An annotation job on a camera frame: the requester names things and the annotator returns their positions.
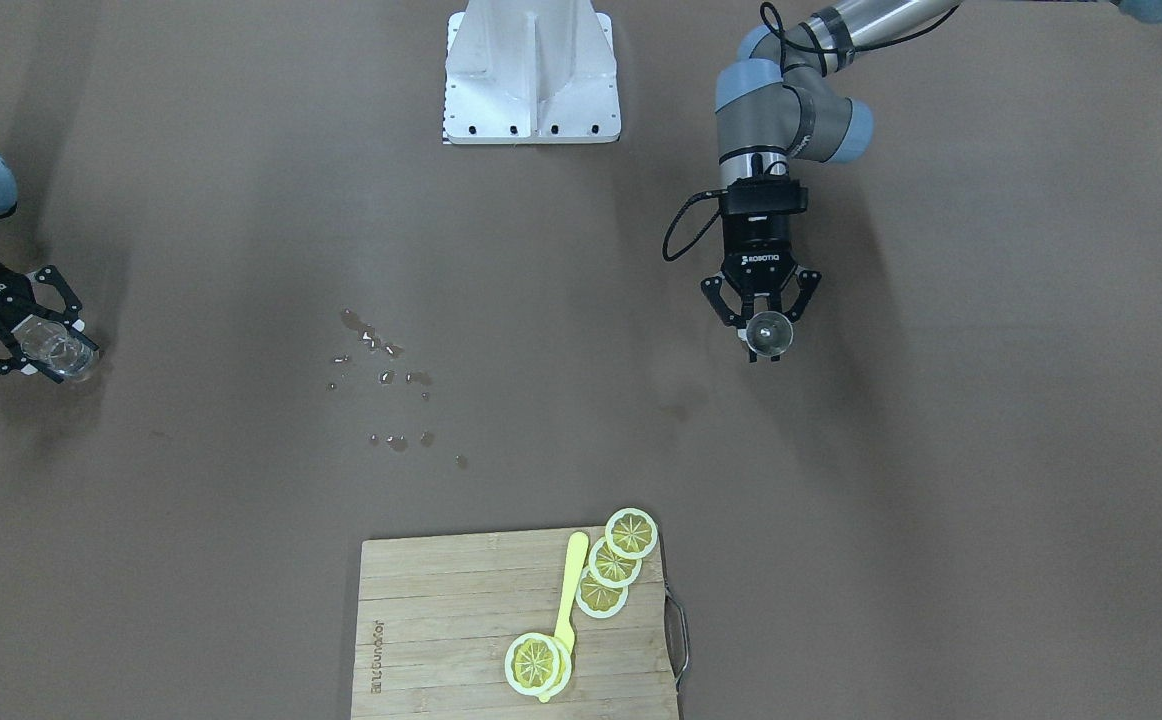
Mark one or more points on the steel double jigger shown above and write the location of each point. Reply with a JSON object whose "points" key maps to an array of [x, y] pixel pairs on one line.
{"points": [[768, 335]]}

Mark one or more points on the lemon slice on spoon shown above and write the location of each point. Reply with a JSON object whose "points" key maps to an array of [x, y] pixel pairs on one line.
{"points": [[538, 666]]}

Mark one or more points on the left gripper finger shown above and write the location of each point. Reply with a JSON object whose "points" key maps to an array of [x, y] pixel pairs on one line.
{"points": [[808, 281], [713, 288]]}

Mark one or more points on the lemon slice middle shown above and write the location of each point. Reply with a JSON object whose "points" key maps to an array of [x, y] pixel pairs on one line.
{"points": [[610, 569]]}

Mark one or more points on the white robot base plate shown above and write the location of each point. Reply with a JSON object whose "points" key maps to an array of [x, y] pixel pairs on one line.
{"points": [[530, 73]]}

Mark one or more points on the lemon slice upper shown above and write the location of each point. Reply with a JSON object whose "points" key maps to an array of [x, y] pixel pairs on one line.
{"points": [[597, 600]]}

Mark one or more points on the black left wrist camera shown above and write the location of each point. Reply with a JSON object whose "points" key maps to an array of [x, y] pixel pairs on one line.
{"points": [[764, 195]]}

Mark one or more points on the yellow plastic spoon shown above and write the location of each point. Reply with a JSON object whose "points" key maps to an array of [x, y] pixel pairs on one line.
{"points": [[564, 635]]}

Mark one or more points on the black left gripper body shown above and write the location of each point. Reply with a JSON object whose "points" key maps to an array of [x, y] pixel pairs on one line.
{"points": [[763, 253]]}

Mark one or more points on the small clear glass cup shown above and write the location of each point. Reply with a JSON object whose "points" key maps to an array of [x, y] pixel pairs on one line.
{"points": [[57, 350]]}

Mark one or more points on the wooden cutting board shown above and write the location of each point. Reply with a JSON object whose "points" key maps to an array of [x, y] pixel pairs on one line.
{"points": [[436, 615]]}

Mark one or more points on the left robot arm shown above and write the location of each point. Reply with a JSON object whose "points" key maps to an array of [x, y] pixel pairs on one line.
{"points": [[774, 105]]}

